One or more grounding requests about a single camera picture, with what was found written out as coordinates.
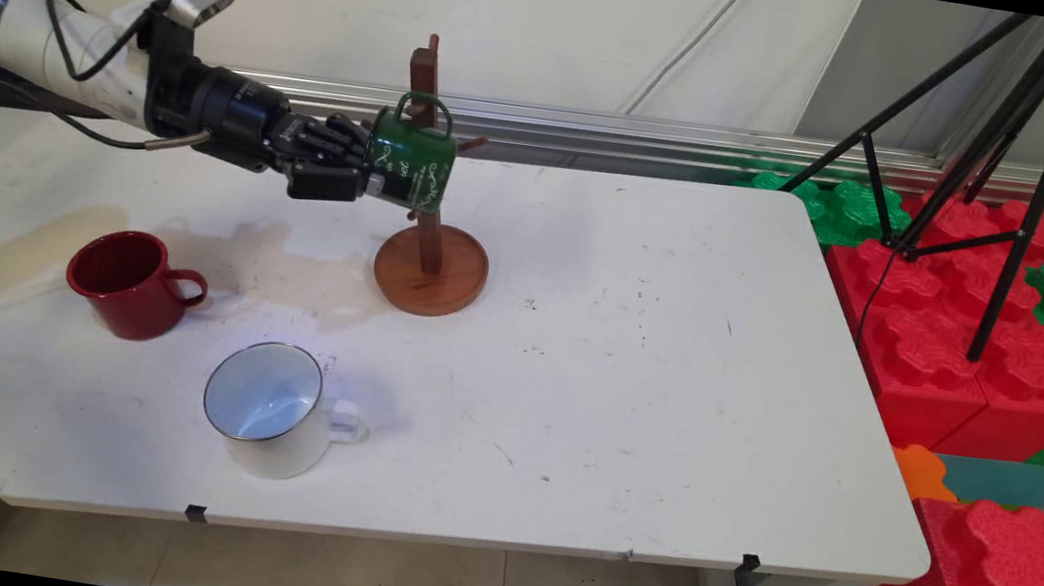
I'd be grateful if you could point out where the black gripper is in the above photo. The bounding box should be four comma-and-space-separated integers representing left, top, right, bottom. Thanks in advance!
130, 12, 405, 212

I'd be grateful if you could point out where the green enamel mug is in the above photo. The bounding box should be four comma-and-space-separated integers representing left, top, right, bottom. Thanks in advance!
356, 86, 466, 224

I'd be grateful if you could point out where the wooden mug tree stand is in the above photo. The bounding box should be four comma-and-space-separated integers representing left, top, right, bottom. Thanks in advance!
369, 31, 520, 325

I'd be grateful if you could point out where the red mug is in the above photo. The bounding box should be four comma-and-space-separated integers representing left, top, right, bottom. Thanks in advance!
58, 222, 216, 351

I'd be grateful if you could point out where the white enamel mug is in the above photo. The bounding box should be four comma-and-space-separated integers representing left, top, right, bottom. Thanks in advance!
193, 333, 381, 492

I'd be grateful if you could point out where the orange foam piece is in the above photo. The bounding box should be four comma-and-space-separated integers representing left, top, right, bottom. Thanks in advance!
886, 442, 965, 508

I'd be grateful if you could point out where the black tripod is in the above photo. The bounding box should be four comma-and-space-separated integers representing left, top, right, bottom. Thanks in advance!
759, 0, 1044, 373

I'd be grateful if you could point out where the aluminium wall rail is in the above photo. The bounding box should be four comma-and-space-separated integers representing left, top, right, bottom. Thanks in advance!
223, 61, 1044, 218

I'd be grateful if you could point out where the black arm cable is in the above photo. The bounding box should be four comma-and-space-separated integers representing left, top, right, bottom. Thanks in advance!
34, 0, 160, 93

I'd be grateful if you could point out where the white wall cable conduit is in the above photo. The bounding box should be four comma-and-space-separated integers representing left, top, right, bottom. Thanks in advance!
620, 0, 759, 131

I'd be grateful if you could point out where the thin black tripod cable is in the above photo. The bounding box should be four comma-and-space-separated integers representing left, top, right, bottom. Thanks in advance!
852, 240, 901, 367

